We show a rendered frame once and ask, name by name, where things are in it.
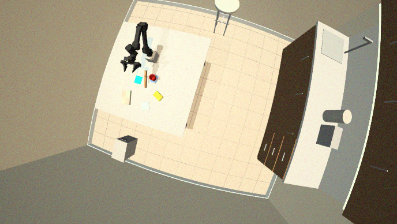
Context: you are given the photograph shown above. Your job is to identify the yellow block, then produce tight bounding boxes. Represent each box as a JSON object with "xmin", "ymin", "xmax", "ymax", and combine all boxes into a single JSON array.
[{"xmin": 153, "ymin": 91, "xmax": 163, "ymax": 101}]

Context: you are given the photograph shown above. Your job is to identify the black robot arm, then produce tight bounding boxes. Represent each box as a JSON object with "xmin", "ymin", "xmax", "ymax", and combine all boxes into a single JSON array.
[{"xmin": 123, "ymin": 22, "xmax": 153, "ymax": 62}]

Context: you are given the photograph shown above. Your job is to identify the white flat square tile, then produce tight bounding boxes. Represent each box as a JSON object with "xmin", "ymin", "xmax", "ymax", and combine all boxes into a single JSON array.
[{"xmin": 141, "ymin": 102, "xmax": 149, "ymax": 111}]

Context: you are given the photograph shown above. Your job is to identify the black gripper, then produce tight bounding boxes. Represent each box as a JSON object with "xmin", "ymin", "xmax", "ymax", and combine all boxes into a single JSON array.
[{"xmin": 120, "ymin": 55, "xmax": 141, "ymax": 73}]

